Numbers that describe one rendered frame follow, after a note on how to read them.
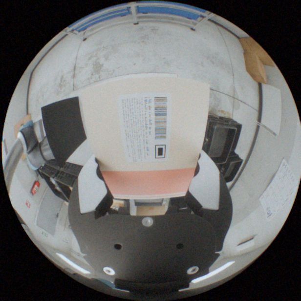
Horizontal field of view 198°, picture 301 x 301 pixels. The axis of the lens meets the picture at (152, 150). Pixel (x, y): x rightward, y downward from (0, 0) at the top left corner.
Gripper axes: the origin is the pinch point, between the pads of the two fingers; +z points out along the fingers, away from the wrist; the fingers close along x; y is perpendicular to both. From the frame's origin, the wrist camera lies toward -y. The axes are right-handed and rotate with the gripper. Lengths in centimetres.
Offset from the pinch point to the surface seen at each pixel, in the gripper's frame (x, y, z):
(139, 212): -13, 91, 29
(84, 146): -44, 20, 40
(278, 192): 249, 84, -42
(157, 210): 5, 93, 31
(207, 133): 51, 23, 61
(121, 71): -29, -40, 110
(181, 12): 39, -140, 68
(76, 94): -42, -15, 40
